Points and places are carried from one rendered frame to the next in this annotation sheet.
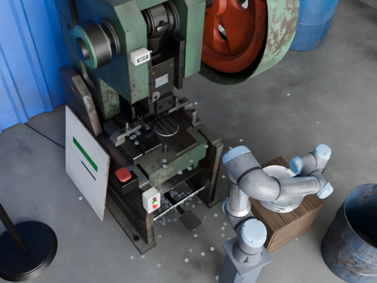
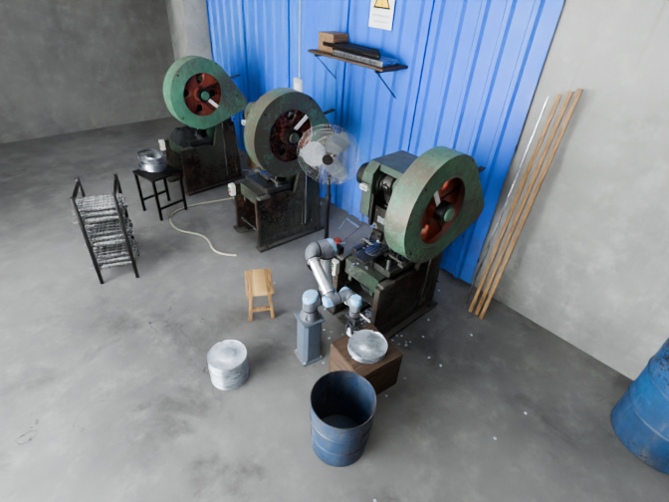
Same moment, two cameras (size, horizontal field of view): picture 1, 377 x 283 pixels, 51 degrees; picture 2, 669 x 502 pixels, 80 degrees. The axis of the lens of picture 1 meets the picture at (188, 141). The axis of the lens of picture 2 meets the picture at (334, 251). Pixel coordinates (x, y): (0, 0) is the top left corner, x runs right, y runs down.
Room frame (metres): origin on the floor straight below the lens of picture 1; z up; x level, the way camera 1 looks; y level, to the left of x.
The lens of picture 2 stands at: (0.91, -2.57, 2.66)
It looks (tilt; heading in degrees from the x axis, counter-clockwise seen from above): 35 degrees down; 87
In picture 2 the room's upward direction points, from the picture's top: 4 degrees clockwise
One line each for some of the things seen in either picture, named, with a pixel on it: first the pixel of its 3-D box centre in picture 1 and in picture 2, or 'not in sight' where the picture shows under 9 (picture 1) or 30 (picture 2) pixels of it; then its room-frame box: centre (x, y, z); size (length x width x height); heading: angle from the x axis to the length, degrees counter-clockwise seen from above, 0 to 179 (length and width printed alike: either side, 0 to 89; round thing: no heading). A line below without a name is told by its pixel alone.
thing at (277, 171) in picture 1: (279, 186); (367, 344); (1.32, -0.55, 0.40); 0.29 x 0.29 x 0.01
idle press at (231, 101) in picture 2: not in sight; (213, 119); (-0.62, 3.03, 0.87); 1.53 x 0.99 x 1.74; 44
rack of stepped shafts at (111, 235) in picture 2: not in sight; (108, 229); (-1.13, 0.72, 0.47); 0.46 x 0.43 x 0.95; 21
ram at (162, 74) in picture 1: (156, 80); (383, 221); (1.43, 0.17, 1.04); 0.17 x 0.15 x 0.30; 41
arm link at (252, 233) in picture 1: (251, 234); (311, 300); (0.88, -0.33, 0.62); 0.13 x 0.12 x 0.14; 28
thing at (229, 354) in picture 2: not in sight; (227, 354); (0.26, -0.55, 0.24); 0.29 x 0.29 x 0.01
